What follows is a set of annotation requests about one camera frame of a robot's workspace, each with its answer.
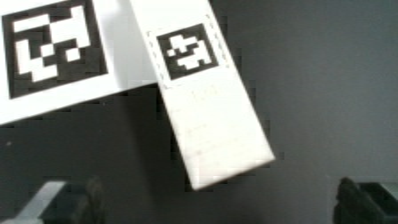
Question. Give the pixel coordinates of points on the white desk leg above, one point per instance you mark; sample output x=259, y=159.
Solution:
x=216, y=129

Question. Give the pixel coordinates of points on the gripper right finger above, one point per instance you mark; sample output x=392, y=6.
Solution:
x=366, y=203

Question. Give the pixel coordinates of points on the fiducial marker sheet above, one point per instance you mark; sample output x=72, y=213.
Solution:
x=71, y=54

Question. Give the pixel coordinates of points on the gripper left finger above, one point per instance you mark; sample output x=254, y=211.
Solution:
x=65, y=203

